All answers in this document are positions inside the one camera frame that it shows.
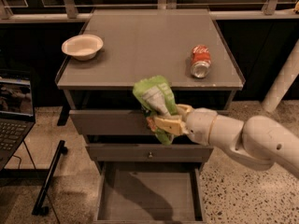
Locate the white paper bowl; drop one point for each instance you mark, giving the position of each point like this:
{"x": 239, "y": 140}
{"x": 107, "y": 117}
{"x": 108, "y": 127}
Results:
{"x": 82, "y": 47}

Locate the red coca-cola can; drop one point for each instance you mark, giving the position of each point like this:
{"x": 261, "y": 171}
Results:
{"x": 200, "y": 61}

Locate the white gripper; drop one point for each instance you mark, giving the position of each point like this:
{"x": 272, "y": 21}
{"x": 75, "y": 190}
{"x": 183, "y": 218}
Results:
{"x": 200, "y": 125}

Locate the black stand leg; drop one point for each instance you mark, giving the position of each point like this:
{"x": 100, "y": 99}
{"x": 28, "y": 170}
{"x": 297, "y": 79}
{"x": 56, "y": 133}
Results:
{"x": 39, "y": 208}

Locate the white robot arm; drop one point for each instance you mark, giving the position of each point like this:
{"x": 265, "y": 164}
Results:
{"x": 257, "y": 143}

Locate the open bottom grey drawer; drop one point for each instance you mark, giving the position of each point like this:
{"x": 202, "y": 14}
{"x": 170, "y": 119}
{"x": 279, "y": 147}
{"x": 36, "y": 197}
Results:
{"x": 148, "y": 193}

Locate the middle grey drawer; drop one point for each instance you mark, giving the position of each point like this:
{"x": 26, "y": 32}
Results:
{"x": 149, "y": 152}

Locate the black laptop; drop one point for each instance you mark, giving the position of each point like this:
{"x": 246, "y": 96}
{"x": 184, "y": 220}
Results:
{"x": 17, "y": 115}

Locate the green rice chip bag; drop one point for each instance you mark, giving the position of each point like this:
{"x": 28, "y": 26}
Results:
{"x": 157, "y": 99}

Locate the metal window railing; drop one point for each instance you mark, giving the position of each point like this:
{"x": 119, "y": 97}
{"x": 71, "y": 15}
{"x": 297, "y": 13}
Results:
{"x": 81, "y": 10}

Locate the top grey drawer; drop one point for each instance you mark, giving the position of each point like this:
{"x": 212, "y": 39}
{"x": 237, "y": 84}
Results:
{"x": 110, "y": 122}

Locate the grey drawer cabinet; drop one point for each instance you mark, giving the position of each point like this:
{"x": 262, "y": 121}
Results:
{"x": 138, "y": 45}

